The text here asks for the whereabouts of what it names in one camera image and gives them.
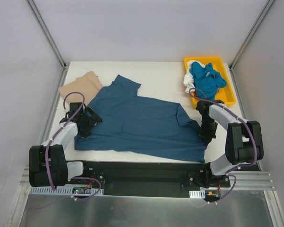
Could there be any dark blue t-shirt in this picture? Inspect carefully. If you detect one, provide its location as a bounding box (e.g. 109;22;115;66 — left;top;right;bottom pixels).
74;75;207;163

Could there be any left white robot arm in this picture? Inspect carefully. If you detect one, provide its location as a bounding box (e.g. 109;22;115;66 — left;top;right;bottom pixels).
29;103;102;189

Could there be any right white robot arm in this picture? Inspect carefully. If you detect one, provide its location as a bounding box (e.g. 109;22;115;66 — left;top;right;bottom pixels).
193;99;264;188

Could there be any folded beige t-shirt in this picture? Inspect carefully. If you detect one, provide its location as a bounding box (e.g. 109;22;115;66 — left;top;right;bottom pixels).
59;71;103;105

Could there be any yellow plastic bin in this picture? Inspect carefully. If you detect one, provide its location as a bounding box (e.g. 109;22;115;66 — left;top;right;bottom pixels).
184;56;236;108

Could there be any bright blue t-shirt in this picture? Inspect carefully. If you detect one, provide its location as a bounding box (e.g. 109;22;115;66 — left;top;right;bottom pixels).
189;61;227;101

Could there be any white t-shirt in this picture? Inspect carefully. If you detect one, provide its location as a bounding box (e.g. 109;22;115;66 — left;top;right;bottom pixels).
183;60;204;93

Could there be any right white cable duct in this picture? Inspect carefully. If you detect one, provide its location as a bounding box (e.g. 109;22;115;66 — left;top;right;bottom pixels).
189;190;206;199

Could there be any white cable duct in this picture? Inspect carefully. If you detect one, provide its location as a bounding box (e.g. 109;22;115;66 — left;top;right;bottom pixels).
30;186;104;197
189;190;206;199

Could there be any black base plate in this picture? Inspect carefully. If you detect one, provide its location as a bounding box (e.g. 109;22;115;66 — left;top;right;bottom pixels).
66;160;231;197

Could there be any left white cable duct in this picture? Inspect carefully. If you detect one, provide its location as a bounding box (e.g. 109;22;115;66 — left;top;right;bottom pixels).
30;186;104;197

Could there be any left aluminium frame post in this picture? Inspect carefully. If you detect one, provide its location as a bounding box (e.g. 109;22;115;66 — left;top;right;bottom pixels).
26;0;67;69

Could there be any aluminium frame post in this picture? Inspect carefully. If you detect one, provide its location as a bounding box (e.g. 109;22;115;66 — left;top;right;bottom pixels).
26;0;67;69
229;0;277;71

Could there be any right aluminium frame post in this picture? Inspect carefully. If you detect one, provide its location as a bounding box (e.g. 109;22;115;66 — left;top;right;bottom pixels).
229;0;277;71

